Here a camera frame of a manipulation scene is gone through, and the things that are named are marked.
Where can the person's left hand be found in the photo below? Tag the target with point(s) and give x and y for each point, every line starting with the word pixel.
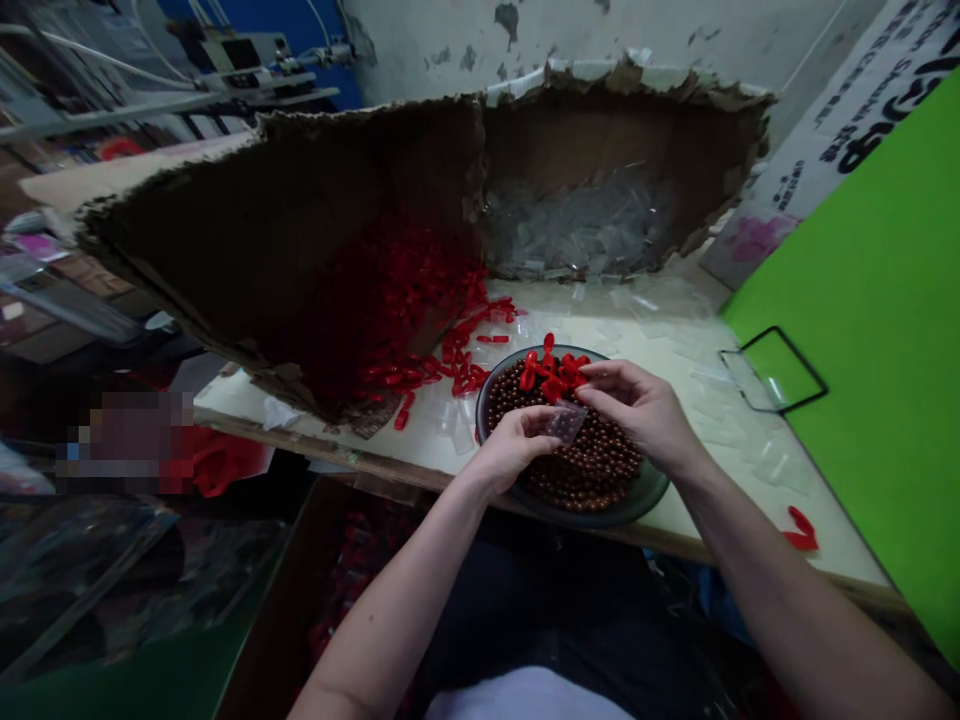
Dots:
pixel 504 454

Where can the person's right hand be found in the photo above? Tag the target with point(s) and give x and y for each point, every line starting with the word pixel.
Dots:
pixel 652 416

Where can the small clear plastic bag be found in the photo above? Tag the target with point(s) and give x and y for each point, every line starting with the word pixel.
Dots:
pixel 568 421

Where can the pile of brown beads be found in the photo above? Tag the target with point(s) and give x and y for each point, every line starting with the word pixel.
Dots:
pixel 592 472

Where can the dark round bowl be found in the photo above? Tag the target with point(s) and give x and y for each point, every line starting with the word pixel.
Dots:
pixel 645 504

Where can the scattered clear bags on table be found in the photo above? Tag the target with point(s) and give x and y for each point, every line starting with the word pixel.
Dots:
pixel 675 330

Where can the bunch of red bows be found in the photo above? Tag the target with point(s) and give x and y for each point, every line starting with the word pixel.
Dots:
pixel 547 371

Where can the person's legs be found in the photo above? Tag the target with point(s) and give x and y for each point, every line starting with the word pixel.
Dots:
pixel 570 592

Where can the pile of red plastic pieces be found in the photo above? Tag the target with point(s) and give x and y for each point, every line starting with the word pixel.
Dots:
pixel 435 300

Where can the single red ribbon piece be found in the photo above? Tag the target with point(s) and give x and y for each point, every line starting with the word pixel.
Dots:
pixel 801 531

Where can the heap of clear plastic bags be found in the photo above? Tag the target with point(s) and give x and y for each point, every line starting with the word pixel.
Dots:
pixel 577 225

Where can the person's body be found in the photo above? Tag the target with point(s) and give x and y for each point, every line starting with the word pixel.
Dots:
pixel 525 694

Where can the brown carton with red parts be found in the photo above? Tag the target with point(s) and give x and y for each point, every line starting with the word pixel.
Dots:
pixel 300 585

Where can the green board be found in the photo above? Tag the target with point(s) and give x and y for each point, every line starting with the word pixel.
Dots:
pixel 870 300

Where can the red cloth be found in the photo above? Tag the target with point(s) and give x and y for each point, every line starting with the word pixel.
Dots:
pixel 217 461

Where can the small torn cardboard box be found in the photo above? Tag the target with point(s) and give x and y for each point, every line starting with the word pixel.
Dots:
pixel 600 127

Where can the large torn cardboard box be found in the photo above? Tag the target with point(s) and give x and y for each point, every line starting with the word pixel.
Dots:
pixel 262 225

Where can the white printed carton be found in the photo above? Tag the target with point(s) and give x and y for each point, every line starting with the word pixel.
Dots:
pixel 840 90

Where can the clear plastic sheets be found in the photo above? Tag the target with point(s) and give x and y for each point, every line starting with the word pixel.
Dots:
pixel 112 570

